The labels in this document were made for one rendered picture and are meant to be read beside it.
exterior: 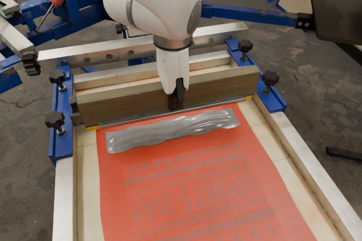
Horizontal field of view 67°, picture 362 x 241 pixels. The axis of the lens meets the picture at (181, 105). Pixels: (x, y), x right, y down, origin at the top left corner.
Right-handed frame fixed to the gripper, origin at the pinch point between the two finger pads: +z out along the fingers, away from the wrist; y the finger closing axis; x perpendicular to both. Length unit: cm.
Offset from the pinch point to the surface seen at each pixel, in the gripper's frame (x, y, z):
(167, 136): -1.9, 0.3, 13.7
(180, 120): 2.6, -3.9, 13.2
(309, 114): 120, -64, 108
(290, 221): 17.7, 28.2, 14.1
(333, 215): 25.8, 30.0, 11.9
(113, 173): -16.7, 7.2, 14.2
